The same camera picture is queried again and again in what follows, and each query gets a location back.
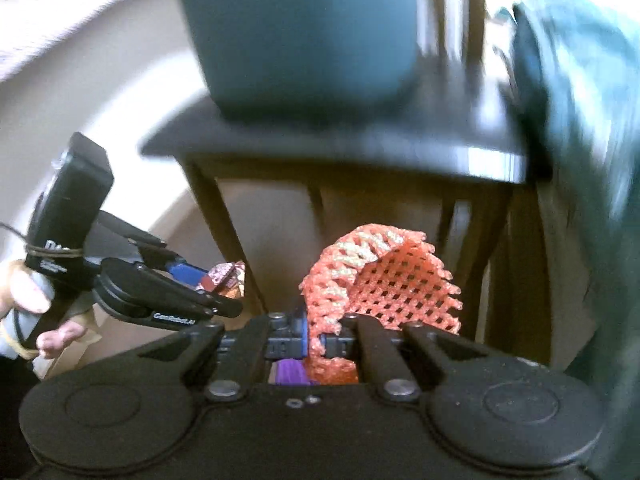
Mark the yellow red snack wrapper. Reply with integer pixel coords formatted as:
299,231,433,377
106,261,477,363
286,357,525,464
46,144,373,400
196,261,245,299

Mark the purple chip bag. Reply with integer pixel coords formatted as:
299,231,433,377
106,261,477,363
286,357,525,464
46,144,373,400
273,359,312,386

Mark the orange foam fruit net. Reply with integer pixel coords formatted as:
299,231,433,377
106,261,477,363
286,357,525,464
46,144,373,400
299,223,463,385

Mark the dark teal trash bin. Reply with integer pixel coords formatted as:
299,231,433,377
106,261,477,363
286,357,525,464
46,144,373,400
180,0,418,112

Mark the person left hand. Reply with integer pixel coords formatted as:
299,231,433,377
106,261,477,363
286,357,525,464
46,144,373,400
1,260,88,361

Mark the wooden chair black seat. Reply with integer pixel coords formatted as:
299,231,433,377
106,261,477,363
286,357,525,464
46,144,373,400
141,0,552,364

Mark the teal plaid blanket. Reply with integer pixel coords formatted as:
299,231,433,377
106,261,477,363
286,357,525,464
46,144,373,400
510,0,639,479

